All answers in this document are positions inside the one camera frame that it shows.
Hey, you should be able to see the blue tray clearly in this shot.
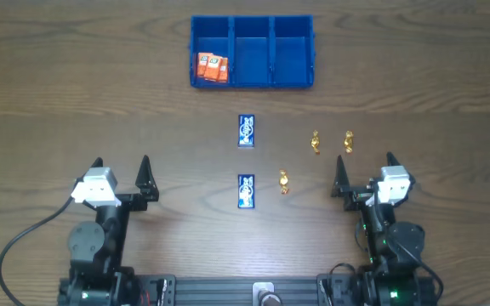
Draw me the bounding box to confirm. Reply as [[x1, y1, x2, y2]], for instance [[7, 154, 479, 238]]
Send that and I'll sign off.
[[189, 14, 316, 90]]

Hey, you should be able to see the blue candy pack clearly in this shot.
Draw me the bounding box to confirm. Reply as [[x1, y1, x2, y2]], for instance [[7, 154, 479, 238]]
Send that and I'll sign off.
[[236, 113, 256, 149], [236, 173, 256, 210]]

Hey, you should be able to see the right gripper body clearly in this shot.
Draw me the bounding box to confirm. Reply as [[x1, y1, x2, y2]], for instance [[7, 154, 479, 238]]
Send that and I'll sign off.
[[341, 183, 378, 213]]

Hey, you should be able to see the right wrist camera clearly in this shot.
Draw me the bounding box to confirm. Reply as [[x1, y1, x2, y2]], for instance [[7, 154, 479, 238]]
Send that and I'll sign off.
[[366, 166, 412, 208]]

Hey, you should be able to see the gold candy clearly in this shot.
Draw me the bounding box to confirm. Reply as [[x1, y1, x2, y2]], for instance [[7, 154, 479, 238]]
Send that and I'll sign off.
[[277, 168, 291, 196], [343, 129, 355, 155], [310, 129, 322, 156]]

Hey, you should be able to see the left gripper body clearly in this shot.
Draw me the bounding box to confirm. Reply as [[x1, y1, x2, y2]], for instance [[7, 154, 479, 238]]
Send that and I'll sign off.
[[115, 193, 149, 213]]

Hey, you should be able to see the black cable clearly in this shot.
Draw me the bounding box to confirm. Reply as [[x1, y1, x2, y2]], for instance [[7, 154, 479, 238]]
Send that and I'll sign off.
[[0, 195, 76, 306], [328, 212, 445, 298]]

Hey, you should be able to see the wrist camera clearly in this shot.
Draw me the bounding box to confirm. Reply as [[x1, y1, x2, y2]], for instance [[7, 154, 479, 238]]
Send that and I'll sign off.
[[366, 166, 412, 208], [70, 167, 122, 208]]

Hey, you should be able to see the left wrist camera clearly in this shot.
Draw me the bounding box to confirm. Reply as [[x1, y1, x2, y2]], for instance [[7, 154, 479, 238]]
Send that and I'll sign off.
[[70, 167, 122, 208]]

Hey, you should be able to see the mounting rail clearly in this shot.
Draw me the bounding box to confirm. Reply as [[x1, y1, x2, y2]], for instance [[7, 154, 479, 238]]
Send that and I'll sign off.
[[57, 274, 437, 306]]

